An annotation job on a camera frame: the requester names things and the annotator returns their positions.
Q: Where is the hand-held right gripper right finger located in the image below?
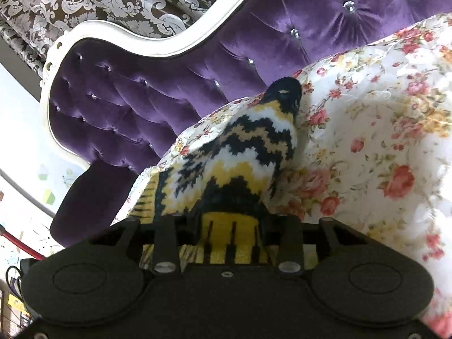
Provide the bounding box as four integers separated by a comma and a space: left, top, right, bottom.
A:
255, 212, 358, 275

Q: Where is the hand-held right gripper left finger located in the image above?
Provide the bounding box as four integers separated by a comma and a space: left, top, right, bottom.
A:
86, 215, 205, 276

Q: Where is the yellow navy zigzag knit sweater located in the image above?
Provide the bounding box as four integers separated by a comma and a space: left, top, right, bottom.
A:
125, 77, 304, 266

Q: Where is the dark purple velvet cushion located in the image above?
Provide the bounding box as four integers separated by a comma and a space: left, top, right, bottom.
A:
49, 164, 142, 248

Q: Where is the floral rose bedsheet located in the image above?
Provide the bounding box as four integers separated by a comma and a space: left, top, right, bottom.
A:
110, 12, 452, 338

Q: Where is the red rod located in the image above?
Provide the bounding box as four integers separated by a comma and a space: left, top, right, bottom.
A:
0, 224, 45, 259

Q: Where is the purple tufted velvet headboard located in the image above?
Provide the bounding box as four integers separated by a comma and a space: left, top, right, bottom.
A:
39, 0, 452, 171

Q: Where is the brown silver damask curtain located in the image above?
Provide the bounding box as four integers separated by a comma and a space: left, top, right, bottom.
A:
0, 0, 248, 78

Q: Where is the black cable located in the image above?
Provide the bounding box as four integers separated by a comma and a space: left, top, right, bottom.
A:
4, 265, 25, 292

